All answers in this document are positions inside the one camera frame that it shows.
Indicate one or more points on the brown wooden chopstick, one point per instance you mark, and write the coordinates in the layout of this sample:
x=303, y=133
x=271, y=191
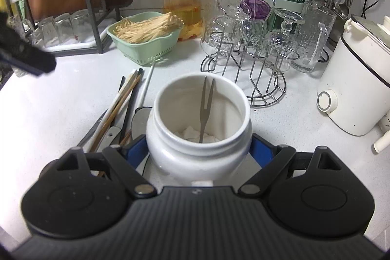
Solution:
x=117, y=112

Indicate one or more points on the textured glass mug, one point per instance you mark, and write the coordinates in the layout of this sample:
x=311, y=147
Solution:
x=312, y=35

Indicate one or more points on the steel two-prong fork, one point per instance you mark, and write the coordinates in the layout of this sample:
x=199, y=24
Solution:
x=205, y=107

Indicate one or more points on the upside-down drinking glass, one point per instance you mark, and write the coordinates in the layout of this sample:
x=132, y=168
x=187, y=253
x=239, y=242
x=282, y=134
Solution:
x=82, y=28
x=49, y=31
x=65, y=28

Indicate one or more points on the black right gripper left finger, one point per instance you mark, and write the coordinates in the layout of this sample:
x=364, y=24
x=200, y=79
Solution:
x=123, y=161

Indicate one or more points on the white Starbucks ceramic jar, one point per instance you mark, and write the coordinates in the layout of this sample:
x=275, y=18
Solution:
x=173, y=129

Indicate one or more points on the white ceramic spoon black rim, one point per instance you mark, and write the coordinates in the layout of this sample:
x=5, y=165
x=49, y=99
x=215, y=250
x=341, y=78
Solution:
x=139, y=121

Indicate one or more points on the black metal dish rack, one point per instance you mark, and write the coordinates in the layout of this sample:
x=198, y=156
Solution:
x=91, y=4

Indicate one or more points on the white speckled chopstick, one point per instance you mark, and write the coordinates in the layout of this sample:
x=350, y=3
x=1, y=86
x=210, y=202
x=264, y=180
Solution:
x=117, y=104

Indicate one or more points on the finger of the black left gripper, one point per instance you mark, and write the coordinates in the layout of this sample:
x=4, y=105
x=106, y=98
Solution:
x=22, y=55

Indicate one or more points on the white drip tray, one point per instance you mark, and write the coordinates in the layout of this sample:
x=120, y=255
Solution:
x=71, y=45

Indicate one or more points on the green plastic basket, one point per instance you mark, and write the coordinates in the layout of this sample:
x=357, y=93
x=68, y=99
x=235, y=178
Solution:
x=147, y=52

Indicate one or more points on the chrome wire cup rack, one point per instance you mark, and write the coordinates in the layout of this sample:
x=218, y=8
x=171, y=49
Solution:
x=233, y=47

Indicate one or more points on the long white chopstick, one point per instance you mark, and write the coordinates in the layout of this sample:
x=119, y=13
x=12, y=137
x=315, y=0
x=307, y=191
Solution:
x=145, y=86

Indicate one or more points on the black thin chopstick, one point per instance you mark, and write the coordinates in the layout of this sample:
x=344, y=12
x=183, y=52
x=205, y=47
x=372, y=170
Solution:
x=92, y=130

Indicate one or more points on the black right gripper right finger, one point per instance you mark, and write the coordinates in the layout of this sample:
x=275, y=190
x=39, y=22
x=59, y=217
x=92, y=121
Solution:
x=272, y=161

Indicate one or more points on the bundle of dried noodles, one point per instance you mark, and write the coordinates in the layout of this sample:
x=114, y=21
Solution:
x=147, y=30

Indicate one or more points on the white electric cooker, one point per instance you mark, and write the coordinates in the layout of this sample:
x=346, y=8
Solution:
x=354, y=88

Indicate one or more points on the small stemmed glass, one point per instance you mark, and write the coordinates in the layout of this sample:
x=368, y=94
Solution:
x=281, y=44

